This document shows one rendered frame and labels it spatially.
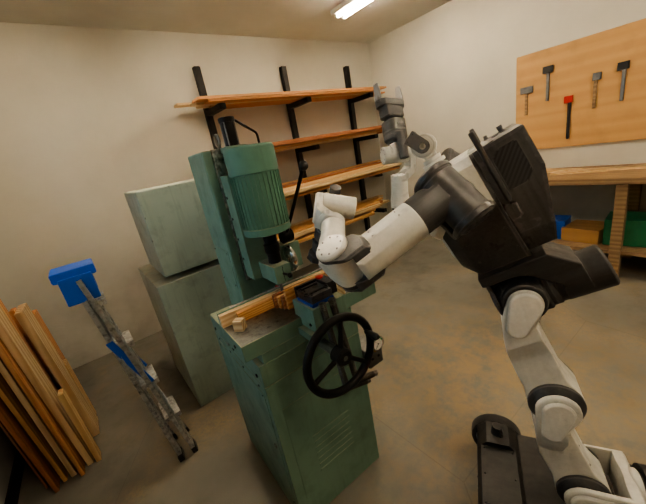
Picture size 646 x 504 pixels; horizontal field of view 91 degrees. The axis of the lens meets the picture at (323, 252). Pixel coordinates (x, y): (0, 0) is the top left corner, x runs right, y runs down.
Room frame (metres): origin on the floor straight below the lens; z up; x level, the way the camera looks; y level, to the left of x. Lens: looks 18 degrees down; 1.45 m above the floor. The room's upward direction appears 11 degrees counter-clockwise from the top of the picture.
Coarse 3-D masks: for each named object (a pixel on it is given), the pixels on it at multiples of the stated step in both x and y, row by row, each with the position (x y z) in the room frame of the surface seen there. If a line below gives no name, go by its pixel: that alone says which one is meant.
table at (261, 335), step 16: (368, 288) 1.18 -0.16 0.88; (352, 304) 1.13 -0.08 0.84; (256, 320) 1.05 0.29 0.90; (272, 320) 1.02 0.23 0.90; (288, 320) 1.00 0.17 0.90; (224, 336) 1.05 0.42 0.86; (240, 336) 0.95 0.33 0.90; (256, 336) 0.93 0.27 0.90; (272, 336) 0.94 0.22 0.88; (288, 336) 0.97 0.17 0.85; (304, 336) 0.97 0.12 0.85; (240, 352) 0.90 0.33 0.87; (256, 352) 0.91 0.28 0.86
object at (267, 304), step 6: (264, 300) 1.12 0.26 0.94; (270, 300) 1.12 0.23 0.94; (252, 306) 1.09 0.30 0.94; (258, 306) 1.09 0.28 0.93; (264, 306) 1.10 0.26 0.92; (270, 306) 1.11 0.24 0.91; (240, 312) 1.05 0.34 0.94; (246, 312) 1.06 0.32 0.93; (252, 312) 1.07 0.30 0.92; (258, 312) 1.09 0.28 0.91; (246, 318) 1.06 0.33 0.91
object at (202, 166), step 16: (192, 160) 1.38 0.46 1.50; (208, 160) 1.26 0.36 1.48; (208, 176) 1.26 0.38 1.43; (208, 192) 1.29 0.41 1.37; (208, 208) 1.35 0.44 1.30; (224, 208) 1.27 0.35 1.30; (208, 224) 1.42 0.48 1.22; (224, 224) 1.26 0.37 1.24; (224, 240) 1.27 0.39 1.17; (224, 256) 1.32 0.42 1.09; (224, 272) 1.38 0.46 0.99; (240, 272) 1.26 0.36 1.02; (240, 288) 1.26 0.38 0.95; (256, 288) 1.29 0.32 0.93
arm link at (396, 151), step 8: (400, 128) 1.22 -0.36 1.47; (384, 136) 1.25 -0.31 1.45; (392, 136) 1.21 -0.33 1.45; (400, 136) 1.18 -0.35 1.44; (392, 144) 1.21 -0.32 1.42; (400, 144) 1.18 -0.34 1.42; (384, 152) 1.20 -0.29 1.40; (392, 152) 1.20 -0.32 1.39; (400, 152) 1.17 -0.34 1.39; (408, 152) 1.17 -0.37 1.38; (384, 160) 1.21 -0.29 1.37; (392, 160) 1.20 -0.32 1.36; (400, 160) 1.21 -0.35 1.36; (408, 160) 1.22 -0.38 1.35
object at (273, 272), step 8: (264, 264) 1.17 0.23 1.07; (272, 264) 1.14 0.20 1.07; (280, 264) 1.13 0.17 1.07; (288, 264) 1.13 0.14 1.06; (264, 272) 1.18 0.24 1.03; (272, 272) 1.11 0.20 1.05; (280, 272) 1.11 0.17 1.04; (288, 272) 1.13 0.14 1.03; (272, 280) 1.13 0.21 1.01; (280, 280) 1.11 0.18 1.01
